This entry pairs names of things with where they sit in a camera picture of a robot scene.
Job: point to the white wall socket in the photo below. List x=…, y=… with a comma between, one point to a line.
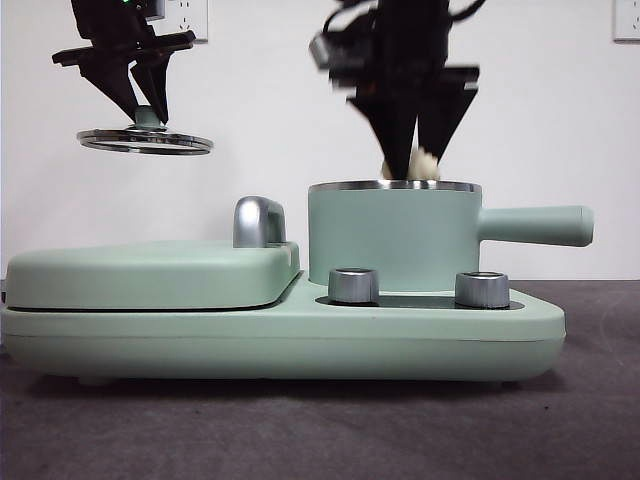
x=192, y=22
x=627, y=20

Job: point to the silver control knob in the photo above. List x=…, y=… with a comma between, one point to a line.
x=352, y=287
x=481, y=290

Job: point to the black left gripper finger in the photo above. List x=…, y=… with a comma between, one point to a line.
x=155, y=85
x=110, y=85

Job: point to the glass lid with green knob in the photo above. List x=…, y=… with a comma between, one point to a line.
x=146, y=117

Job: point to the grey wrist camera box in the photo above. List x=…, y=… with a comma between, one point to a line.
x=335, y=50
x=157, y=7

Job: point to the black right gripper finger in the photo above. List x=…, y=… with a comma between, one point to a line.
x=390, y=130
x=445, y=115

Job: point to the twisted white scallion bun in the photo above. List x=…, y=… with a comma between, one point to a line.
x=425, y=165

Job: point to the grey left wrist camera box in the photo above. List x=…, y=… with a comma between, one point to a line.
x=157, y=7

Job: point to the pale green griddle lid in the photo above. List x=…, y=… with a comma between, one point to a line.
x=150, y=280

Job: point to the pale green breakfast machine base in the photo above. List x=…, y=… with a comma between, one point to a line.
x=300, y=345

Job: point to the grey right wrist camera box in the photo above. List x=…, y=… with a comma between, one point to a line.
x=335, y=50

